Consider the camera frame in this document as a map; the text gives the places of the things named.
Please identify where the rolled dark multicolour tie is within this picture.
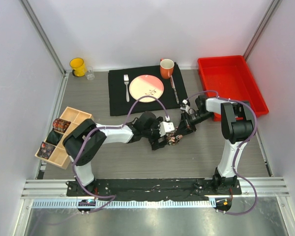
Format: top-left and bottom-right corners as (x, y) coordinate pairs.
(37, 142), (56, 159)

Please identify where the floral rose necktie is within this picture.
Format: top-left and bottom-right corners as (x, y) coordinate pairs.
(165, 133), (183, 146)

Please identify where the silver table knife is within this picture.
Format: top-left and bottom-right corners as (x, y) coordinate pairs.
(170, 76), (179, 104)

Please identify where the silver fork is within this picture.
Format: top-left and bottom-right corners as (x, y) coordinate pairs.
(124, 74), (130, 102)

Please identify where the rolled red patterned tie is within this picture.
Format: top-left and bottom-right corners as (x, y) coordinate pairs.
(52, 118), (71, 133)

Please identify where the rolled dark green tie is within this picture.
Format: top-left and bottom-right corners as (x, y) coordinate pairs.
(46, 130), (63, 146)

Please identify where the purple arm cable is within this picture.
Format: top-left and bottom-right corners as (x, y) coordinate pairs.
(39, 96), (172, 226)
(185, 90), (258, 216)

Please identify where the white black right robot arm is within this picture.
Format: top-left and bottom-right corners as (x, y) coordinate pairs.
(174, 95), (256, 194)

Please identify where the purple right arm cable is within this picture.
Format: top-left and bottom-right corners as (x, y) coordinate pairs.
(185, 90), (258, 216)

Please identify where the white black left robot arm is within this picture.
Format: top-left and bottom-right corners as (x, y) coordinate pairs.
(62, 112), (168, 196)

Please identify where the black cloth placemat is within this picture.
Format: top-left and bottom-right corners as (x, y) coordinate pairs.
(108, 63), (187, 116)

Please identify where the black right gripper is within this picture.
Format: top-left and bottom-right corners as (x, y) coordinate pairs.
(176, 111), (213, 138)

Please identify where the orange ceramic mug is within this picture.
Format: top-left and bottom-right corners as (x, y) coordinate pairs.
(160, 59), (175, 79)

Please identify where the clear drinking glass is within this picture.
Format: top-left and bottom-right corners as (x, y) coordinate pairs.
(85, 66), (95, 81)

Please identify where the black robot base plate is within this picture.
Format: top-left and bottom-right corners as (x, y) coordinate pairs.
(66, 178), (242, 202)

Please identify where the wooden compartment box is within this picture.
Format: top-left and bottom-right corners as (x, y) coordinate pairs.
(35, 107), (93, 169)

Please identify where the pink cream ceramic plate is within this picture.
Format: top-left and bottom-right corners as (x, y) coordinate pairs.
(129, 75), (164, 100)

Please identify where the yellow enamel mug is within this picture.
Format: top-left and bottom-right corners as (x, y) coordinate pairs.
(69, 58), (87, 77)

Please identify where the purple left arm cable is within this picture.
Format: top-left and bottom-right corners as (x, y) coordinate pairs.
(39, 96), (172, 226)

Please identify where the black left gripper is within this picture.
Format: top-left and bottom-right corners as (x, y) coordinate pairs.
(143, 118), (169, 150)

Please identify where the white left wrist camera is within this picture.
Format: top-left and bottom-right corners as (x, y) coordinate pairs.
(159, 116), (175, 137)

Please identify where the red plastic bin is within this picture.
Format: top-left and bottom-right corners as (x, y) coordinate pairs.
(197, 56), (269, 117)

